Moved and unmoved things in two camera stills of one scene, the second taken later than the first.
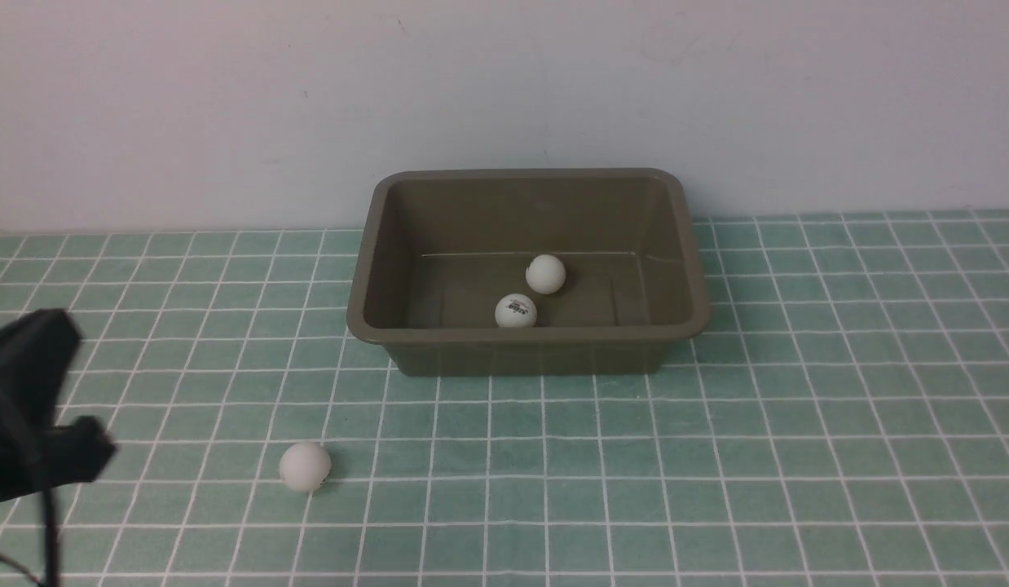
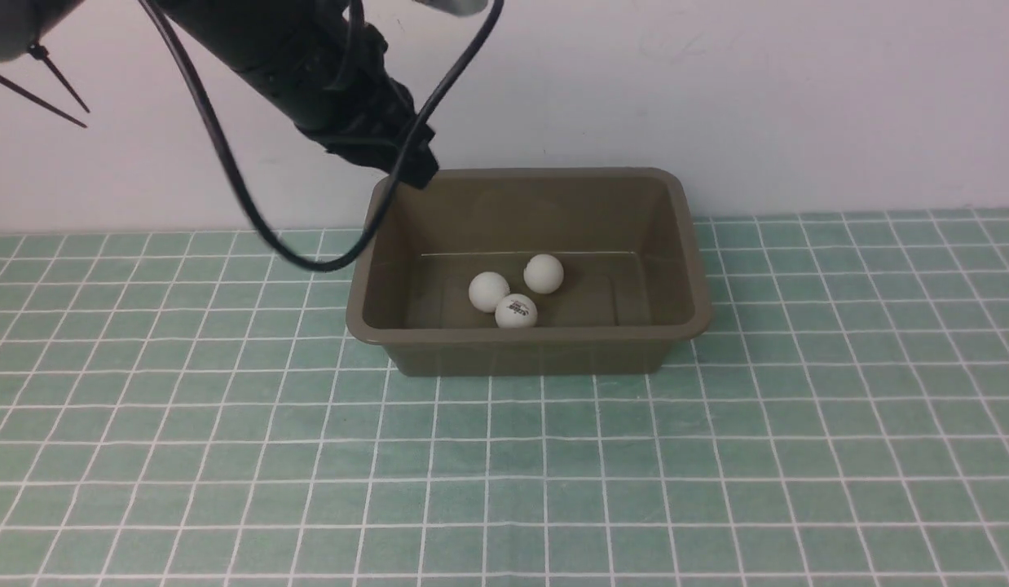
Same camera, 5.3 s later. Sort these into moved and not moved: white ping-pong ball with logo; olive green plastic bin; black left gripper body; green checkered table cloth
Moved: black left gripper body
Not moved: green checkered table cloth; olive green plastic bin; white ping-pong ball with logo
